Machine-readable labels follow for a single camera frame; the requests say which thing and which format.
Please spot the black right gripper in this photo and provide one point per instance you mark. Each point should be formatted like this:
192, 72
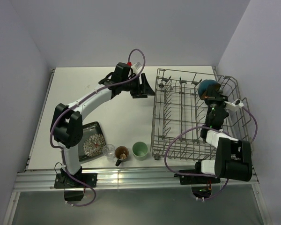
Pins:
212, 95

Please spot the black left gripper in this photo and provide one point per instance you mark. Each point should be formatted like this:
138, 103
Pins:
142, 90

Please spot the blue bowl with tan interior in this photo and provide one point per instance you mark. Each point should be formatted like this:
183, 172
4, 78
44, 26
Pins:
204, 85

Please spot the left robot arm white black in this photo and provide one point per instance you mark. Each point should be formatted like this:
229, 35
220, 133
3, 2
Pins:
66, 129

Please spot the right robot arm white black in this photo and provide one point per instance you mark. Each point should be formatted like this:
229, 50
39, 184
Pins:
233, 156

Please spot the light green cup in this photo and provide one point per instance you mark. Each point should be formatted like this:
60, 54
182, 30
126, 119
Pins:
140, 151

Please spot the dark brown mug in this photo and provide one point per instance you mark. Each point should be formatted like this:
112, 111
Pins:
121, 154

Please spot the clear drinking glass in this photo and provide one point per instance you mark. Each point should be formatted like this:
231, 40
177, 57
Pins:
108, 151

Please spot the black square floral plate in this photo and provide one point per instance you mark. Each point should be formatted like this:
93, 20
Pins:
92, 142

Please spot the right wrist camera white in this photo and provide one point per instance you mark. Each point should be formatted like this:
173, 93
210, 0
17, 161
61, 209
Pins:
234, 106

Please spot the grey wire dish rack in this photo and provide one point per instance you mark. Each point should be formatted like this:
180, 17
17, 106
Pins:
178, 107

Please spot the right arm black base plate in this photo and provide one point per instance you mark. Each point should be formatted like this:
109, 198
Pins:
201, 192

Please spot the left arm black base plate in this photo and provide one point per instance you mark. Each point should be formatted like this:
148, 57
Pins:
73, 190

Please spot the aluminium rail frame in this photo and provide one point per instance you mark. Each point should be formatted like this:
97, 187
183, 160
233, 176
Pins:
141, 192

